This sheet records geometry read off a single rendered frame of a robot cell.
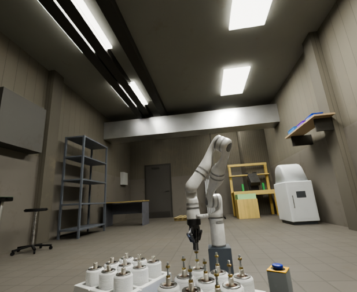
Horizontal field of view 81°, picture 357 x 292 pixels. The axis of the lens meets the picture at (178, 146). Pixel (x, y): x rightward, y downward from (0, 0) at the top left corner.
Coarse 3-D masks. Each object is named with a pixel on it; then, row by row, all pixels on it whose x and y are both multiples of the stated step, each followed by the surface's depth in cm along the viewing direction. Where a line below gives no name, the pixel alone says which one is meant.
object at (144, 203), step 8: (136, 200) 594; (144, 200) 600; (112, 208) 654; (120, 208) 650; (128, 208) 647; (136, 208) 643; (144, 208) 599; (112, 216) 649; (144, 216) 592; (112, 224) 644; (144, 224) 585
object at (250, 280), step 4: (236, 280) 91; (240, 280) 90; (244, 280) 90; (248, 280) 90; (252, 280) 91; (244, 284) 89; (248, 284) 89; (252, 284) 90; (244, 288) 89; (248, 288) 89; (252, 288) 90
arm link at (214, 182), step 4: (212, 176) 130; (216, 176) 128; (212, 180) 131; (216, 180) 129; (220, 180) 129; (212, 184) 132; (216, 184) 131; (220, 184) 132; (208, 188) 136; (212, 188) 133; (216, 188) 133; (208, 192) 136; (212, 192) 134; (208, 196) 137; (212, 196) 135; (208, 200) 137; (212, 200) 137; (208, 204) 138; (212, 204) 137
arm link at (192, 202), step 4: (196, 192) 120; (188, 196) 118; (192, 196) 118; (196, 196) 118; (188, 200) 114; (192, 200) 113; (196, 200) 114; (188, 204) 114; (192, 204) 113; (196, 204) 113; (188, 208) 113; (192, 208) 112; (196, 208) 113
